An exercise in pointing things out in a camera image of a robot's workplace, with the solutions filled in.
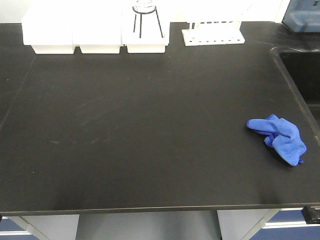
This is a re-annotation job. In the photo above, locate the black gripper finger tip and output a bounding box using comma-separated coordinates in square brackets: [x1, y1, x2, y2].
[301, 205, 320, 224]

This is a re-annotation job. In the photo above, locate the blue microfiber cloth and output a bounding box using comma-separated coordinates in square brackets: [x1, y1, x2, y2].
[246, 114, 307, 167]

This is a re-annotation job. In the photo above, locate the right blue cabinet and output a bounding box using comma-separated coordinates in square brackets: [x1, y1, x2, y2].
[217, 207, 320, 240]

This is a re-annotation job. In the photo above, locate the blue cabinet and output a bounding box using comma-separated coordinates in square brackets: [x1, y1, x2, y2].
[0, 214, 80, 240]
[217, 207, 320, 240]

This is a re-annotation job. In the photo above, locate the black lab sink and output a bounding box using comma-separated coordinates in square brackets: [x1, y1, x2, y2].
[270, 47, 320, 122]

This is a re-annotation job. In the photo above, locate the blue grey lab device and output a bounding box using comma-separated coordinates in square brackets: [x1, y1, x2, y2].
[282, 0, 320, 33]

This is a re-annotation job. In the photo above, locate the white test tube rack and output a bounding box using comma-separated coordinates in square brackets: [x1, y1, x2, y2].
[181, 9, 245, 46]

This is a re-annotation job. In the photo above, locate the right white plastic bin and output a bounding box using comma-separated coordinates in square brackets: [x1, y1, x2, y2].
[121, 7, 170, 54]

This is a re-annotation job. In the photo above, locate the white plastic bin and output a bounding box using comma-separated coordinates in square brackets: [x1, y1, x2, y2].
[21, 8, 76, 55]
[121, 7, 170, 54]
[72, 10, 122, 54]

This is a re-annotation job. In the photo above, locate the left blue cabinet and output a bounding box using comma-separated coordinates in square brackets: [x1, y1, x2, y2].
[0, 214, 80, 240]

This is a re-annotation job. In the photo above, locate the middle white plastic bin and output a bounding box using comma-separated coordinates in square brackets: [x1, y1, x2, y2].
[72, 10, 122, 54]

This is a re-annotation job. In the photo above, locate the left white plastic bin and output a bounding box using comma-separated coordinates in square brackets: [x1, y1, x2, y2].
[21, 8, 76, 55]

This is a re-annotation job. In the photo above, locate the black wire tripod stand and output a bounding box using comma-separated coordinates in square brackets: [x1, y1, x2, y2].
[131, 0, 164, 40]

